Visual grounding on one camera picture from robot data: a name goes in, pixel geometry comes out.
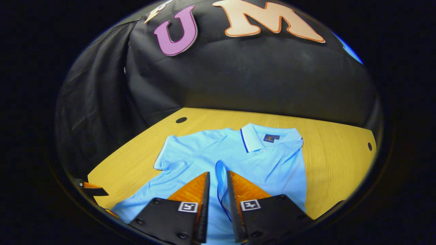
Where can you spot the black backdrop cloth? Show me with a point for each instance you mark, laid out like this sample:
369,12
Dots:
238,75

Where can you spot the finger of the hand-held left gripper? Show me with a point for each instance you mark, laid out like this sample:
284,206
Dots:
111,213
97,192

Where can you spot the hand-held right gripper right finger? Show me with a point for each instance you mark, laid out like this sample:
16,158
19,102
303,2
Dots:
235,217

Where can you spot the light blue T-shirt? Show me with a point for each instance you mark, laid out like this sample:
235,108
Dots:
204,149

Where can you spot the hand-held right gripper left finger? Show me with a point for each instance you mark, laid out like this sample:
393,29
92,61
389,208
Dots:
203,211

